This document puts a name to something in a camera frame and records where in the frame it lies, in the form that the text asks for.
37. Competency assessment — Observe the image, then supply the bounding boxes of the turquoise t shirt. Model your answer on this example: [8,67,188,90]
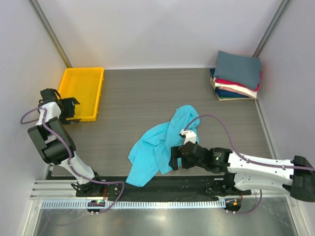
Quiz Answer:
[126,105,199,187]

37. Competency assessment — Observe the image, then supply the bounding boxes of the yellow plastic tray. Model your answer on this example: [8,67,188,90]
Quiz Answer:
[59,67,104,122]

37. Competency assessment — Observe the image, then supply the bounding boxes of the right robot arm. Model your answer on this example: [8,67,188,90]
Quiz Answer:
[169,142,315,202]

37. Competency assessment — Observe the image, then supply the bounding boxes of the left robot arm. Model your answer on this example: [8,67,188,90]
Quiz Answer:
[28,88,105,197]

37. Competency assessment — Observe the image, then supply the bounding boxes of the navy folded shirt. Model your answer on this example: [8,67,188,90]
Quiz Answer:
[209,68,250,98]

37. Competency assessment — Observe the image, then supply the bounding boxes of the pink folded shirt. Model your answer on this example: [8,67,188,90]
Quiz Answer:
[215,85,243,94]

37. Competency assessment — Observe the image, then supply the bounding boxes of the red folded shirt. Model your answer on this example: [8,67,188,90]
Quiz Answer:
[216,70,263,92]

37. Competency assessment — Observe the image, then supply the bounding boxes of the white folded shirt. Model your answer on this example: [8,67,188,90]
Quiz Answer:
[214,82,257,99]

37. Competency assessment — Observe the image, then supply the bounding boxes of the grey-blue folded shirt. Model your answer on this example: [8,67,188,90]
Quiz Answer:
[214,51,261,90]

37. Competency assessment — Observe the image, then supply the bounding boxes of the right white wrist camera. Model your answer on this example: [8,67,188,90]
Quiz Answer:
[180,129,197,145]

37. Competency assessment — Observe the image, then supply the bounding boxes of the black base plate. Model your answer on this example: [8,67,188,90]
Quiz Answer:
[71,175,252,202]

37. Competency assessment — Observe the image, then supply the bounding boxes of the aluminium rail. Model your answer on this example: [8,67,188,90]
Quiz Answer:
[30,180,76,200]

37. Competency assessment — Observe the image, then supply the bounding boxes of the slotted cable duct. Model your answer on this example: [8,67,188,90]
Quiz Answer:
[41,199,225,210]

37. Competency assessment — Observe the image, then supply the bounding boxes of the left aluminium corner post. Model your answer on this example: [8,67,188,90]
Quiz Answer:
[29,0,72,68]

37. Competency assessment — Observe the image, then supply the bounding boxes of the aluminium corner post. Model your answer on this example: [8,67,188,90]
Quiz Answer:
[29,0,72,68]
[252,0,292,58]

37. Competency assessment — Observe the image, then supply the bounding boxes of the right aluminium corner post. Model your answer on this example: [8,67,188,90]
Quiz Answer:
[252,0,292,58]

